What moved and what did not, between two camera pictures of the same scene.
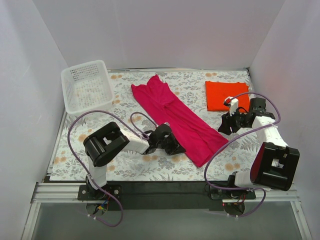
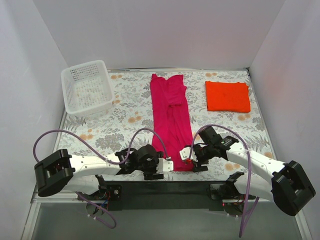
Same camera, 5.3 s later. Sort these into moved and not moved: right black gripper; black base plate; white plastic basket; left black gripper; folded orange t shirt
Moved: left black gripper; right black gripper
Not moved: black base plate; folded orange t shirt; white plastic basket
